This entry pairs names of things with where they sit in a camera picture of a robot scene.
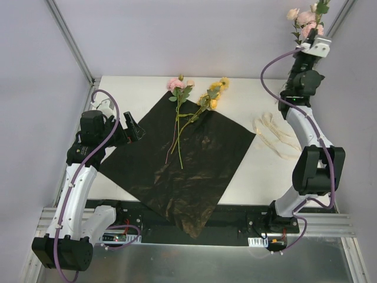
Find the right white cable duct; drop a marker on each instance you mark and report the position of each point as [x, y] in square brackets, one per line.
[258, 242]

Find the black wrapping paper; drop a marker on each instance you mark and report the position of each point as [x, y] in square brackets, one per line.
[181, 183]

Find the white cable duct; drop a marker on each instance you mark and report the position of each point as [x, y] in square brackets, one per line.
[258, 242]
[117, 238]

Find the left white cable duct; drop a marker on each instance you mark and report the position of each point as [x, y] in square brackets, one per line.
[117, 238]

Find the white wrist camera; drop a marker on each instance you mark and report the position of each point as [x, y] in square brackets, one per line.
[319, 47]
[106, 106]

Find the pink rose cluster stem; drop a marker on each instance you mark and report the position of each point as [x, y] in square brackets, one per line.
[307, 21]

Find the cream printed ribbon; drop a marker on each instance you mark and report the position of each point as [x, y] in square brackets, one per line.
[272, 136]

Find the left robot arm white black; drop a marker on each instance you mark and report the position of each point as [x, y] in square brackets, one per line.
[69, 241]

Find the cream rose stem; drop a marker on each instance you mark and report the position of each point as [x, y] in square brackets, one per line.
[292, 15]

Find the yellow flower stem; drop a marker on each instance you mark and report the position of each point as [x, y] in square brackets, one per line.
[180, 93]

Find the aluminium front rail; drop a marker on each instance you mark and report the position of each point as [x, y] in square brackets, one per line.
[335, 225]

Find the pink rose green stem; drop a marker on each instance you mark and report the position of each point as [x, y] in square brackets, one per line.
[178, 97]

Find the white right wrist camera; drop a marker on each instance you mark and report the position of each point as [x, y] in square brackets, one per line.
[319, 47]

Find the peach rose pair stem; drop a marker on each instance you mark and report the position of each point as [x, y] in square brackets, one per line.
[320, 8]

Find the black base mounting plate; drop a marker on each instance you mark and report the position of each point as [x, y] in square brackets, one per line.
[228, 225]

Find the pale pink bud stem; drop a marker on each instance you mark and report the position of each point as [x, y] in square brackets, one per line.
[173, 141]

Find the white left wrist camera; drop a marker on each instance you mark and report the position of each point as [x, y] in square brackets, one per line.
[106, 106]

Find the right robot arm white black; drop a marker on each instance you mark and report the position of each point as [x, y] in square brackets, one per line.
[317, 173]

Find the left aluminium frame post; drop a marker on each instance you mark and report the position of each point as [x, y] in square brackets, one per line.
[70, 41]

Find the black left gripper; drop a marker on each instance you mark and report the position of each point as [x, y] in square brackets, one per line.
[126, 133]

